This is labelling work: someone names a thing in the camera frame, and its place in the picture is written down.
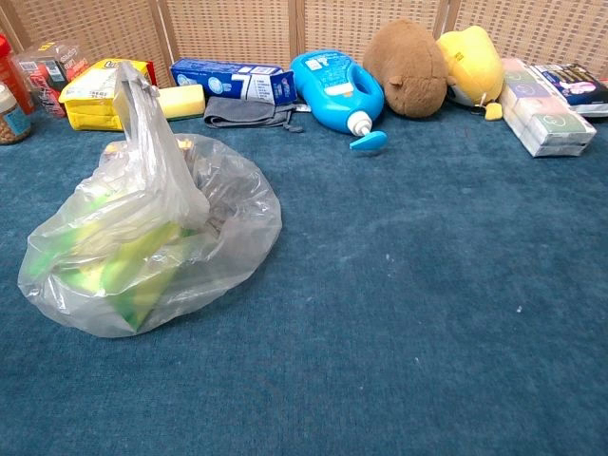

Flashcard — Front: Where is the clear plastic bag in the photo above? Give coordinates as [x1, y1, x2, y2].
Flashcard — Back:
[17, 60, 283, 339]

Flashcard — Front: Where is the green and yellow box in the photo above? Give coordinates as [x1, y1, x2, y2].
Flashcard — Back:
[28, 218, 206, 333]

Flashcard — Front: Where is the blue table cloth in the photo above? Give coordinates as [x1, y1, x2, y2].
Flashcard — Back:
[0, 100, 608, 456]

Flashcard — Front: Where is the grey folded cloth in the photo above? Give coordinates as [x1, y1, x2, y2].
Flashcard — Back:
[203, 96, 305, 134]

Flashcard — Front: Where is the blue detergent pump bottle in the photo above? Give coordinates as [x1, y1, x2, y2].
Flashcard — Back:
[290, 49, 389, 152]

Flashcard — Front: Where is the blue toothpaste box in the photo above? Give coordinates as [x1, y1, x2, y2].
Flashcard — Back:
[169, 58, 299, 105]

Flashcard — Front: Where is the yellow green sponge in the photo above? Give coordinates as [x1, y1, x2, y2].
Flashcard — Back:
[157, 85, 207, 122]

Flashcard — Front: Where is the brown capybara plush toy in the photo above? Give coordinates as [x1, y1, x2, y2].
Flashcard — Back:
[363, 18, 449, 119]

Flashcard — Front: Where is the woven rattan folding screen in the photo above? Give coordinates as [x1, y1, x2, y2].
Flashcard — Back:
[0, 0, 608, 89]

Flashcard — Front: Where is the yellow duck plush toy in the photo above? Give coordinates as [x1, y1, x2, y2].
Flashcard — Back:
[435, 25, 505, 122]

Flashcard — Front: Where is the yellow snack package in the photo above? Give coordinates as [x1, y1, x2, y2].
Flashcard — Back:
[58, 58, 157, 132]

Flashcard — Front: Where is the tissue pack bundle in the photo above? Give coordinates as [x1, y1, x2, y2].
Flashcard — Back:
[499, 57, 598, 159]

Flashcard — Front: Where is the red grey box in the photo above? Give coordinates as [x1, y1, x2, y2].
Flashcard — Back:
[11, 41, 92, 119]

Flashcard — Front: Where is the dark blue printed package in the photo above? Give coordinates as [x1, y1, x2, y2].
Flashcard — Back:
[529, 63, 608, 118]

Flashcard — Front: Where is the jar of nuts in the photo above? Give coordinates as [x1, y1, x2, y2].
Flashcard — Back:
[0, 82, 33, 145]

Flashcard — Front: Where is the red plastic bottle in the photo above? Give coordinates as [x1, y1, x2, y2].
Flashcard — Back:
[0, 33, 36, 116]

